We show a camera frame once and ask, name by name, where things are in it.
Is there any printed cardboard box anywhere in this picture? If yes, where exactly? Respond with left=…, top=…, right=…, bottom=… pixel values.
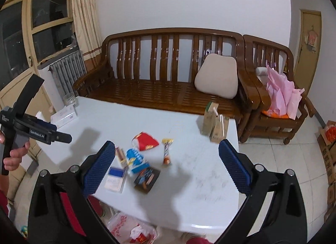
left=322, top=143, right=336, bottom=185

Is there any grey radiator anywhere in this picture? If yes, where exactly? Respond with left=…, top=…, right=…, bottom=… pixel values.
left=49, top=50, right=88, bottom=97

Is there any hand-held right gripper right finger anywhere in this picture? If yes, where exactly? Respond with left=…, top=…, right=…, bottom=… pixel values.
left=218, top=139, right=308, bottom=244

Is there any white red printed plastic bag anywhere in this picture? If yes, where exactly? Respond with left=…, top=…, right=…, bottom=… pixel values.
left=108, top=212, right=158, bottom=244

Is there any orange bag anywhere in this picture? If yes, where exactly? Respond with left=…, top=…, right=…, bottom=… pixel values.
left=262, top=109, right=289, bottom=119

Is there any person's left hand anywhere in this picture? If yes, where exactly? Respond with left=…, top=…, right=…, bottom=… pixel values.
left=0, top=131, right=27, bottom=171

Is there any white tissue box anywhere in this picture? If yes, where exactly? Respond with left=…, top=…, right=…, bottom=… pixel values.
left=50, top=105, right=78, bottom=129

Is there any white and blue card pack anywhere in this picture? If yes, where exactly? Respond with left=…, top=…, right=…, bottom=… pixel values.
left=104, top=166, right=127, bottom=193

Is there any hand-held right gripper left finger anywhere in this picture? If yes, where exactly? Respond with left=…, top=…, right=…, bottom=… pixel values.
left=28, top=141, right=118, bottom=244

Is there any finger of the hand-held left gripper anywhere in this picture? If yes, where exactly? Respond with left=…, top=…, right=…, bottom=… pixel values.
left=42, top=124, right=72, bottom=144

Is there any clear glass cup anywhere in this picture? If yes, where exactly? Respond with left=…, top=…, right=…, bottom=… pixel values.
left=63, top=92, right=79, bottom=108

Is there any red paper door decoration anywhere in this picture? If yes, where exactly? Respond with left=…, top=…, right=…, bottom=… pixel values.
left=304, top=26, right=320, bottom=53

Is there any red stool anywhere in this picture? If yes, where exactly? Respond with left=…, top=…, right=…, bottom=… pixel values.
left=59, top=191, right=104, bottom=236

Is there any blue snack packet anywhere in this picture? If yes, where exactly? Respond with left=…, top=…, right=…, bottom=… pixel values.
left=126, top=148, right=150, bottom=175

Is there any black box with blue print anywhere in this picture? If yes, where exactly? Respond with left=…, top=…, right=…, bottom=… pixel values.
left=133, top=167, right=161, bottom=194

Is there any brown wooden sofa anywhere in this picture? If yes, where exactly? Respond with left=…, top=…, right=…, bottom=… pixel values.
left=73, top=28, right=246, bottom=142

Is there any open cardboard box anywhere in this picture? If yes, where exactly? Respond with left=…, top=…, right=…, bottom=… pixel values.
left=317, top=120, right=336, bottom=152

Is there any pink plastic bag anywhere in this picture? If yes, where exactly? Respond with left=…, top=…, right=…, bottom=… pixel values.
left=266, top=65, right=305, bottom=120

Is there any yellowish door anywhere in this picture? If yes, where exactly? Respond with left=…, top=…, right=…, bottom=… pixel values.
left=293, top=10, right=322, bottom=87

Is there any brown wooden armchair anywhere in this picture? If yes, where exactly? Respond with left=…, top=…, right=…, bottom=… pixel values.
left=238, top=34, right=315, bottom=145

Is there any red snack packet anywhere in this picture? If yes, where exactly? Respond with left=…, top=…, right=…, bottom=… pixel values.
left=131, top=132, right=160, bottom=152

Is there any yellow striped candy wrapper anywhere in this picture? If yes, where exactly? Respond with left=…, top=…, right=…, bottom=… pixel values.
left=161, top=138, right=174, bottom=166

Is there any beige green drink carton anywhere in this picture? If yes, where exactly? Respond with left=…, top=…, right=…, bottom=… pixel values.
left=211, top=115, right=230, bottom=144
left=202, top=102, right=219, bottom=137

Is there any cream patterned curtain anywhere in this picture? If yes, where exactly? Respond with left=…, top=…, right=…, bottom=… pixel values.
left=70, top=0, right=103, bottom=56

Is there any beige cushion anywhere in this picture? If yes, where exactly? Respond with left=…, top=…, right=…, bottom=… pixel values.
left=194, top=53, right=239, bottom=99

